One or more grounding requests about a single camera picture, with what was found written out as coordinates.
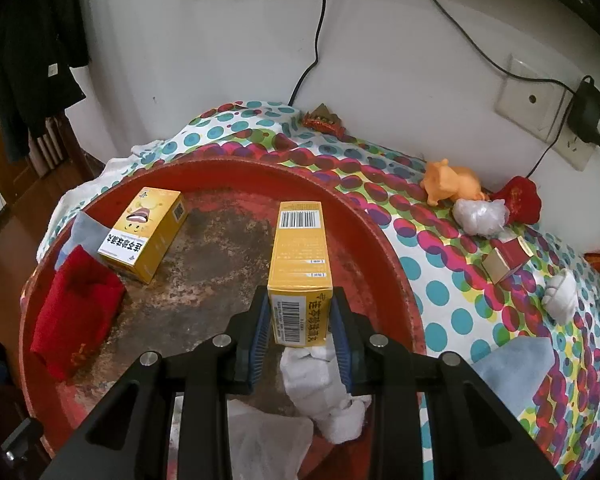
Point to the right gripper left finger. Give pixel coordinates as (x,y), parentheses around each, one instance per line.
(250,332)

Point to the round red tray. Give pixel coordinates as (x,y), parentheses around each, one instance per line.
(112,420)

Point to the polka dot bed sheet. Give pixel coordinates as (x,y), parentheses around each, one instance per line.
(458,306)

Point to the black power adapter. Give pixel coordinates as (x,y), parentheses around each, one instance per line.
(584,115)

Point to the white sock ball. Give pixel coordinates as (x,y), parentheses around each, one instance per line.
(560,299)

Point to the yellow box with barcode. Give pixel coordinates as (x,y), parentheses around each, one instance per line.
(300,280)

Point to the dark hanging clothes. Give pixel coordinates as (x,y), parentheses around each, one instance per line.
(41,42)

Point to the blue sock in tray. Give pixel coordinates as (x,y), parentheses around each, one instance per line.
(87,233)

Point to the orange pig toy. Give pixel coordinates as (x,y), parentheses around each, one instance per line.
(444,182)

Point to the red sock in tray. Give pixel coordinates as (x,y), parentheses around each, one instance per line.
(77,314)

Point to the white wall socket plate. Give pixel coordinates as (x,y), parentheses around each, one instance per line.
(538,107)

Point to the light blue sock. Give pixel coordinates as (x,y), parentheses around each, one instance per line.
(516,370)

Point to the yellow box with cartoon face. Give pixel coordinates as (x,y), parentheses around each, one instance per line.
(140,238)

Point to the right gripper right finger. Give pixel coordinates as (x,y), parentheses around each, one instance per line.
(350,333)

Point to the small red pouch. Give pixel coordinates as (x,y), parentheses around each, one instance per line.
(521,199)

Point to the white rolled sock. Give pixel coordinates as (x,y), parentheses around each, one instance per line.
(313,384)

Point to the small red gold box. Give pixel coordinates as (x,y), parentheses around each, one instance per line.
(506,258)

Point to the red gold wrapper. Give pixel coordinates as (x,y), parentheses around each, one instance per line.
(323,120)

